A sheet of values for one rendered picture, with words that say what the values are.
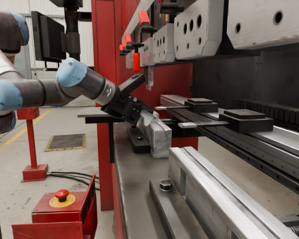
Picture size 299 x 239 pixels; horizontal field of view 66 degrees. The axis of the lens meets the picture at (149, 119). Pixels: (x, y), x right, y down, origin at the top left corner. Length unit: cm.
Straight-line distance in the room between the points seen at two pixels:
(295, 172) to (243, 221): 31
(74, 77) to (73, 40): 176
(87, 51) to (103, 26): 632
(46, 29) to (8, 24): 107
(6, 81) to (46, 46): 140
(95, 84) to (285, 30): 51
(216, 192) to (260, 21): 25
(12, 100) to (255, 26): 54
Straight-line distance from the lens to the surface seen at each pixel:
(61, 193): 74
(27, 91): 65
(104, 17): 184
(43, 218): 75
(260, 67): 116
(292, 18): 21
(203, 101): 100
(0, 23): 97
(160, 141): 75
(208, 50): 34
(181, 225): 42
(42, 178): 284
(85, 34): 819
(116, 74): 180
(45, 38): 204
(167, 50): 52
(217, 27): 34
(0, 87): 63
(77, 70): 62
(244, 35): 25
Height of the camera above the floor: 115
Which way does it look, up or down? 12 degrees down
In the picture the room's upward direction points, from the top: straight up
